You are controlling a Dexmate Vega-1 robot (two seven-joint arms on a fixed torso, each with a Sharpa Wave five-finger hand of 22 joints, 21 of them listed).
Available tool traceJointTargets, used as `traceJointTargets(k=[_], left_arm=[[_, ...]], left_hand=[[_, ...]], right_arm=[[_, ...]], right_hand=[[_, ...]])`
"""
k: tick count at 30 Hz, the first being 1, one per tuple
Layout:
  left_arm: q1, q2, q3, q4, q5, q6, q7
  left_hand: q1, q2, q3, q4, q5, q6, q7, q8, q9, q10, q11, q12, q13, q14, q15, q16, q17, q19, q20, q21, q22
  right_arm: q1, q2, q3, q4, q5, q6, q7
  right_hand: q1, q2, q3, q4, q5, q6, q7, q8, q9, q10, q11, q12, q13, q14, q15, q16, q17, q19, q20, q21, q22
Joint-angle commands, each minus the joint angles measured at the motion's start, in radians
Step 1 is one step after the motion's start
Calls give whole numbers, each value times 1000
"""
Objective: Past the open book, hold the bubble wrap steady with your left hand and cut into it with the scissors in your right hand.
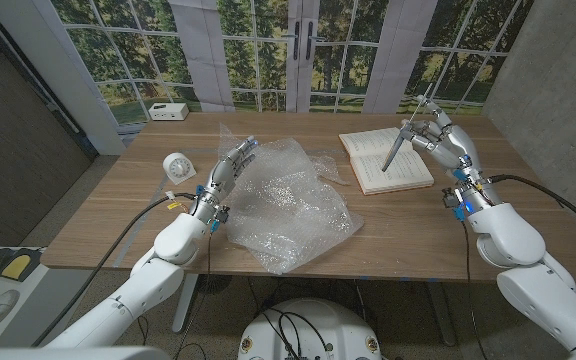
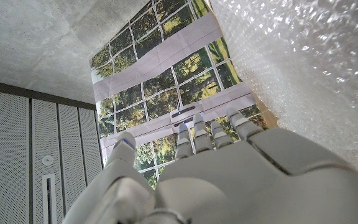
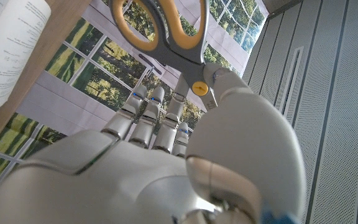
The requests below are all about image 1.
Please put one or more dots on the large clear bubble wrap sheet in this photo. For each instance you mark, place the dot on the large clear bubble wrap sheet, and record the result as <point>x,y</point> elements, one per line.
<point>278,205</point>

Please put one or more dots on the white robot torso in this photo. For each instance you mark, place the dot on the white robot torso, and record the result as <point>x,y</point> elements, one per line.
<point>313,330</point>

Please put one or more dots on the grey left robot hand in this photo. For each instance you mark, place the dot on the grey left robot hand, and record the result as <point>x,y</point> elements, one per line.
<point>223,177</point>

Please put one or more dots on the open paperback book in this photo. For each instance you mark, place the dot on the open paperback book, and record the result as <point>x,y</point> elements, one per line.
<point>368,145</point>

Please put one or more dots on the white floor mat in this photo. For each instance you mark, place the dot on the white floor mat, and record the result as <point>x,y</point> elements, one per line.
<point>30,285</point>

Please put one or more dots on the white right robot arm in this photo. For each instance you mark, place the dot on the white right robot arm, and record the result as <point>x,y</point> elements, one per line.
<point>508,235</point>

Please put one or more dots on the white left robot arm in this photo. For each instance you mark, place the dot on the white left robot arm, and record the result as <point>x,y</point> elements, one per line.
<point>178,240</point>

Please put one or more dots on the white table leg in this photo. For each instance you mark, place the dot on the white table leg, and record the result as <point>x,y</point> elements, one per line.
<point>188,305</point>

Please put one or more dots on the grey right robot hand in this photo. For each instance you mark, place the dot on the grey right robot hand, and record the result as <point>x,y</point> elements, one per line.
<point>455,147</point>

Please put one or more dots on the grey table leg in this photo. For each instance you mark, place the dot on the grey table leg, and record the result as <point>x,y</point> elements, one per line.
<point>440,310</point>

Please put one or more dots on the dark brown door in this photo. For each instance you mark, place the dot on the dark brown door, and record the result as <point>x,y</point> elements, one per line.
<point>8,150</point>

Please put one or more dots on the printed forest window backdrop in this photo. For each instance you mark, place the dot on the printed forest window backdrop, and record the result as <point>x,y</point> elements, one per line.
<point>133,50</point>

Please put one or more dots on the white power socket box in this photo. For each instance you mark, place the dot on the white power socket box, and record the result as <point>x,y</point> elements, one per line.
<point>168,111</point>

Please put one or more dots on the small clear bubble wrap piece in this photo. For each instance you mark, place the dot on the small clear bubble wrap piece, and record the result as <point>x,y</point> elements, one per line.
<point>329,167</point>

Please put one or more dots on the white round kitchen timer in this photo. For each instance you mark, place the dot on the white round kitchen timer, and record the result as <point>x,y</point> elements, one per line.
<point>178,169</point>

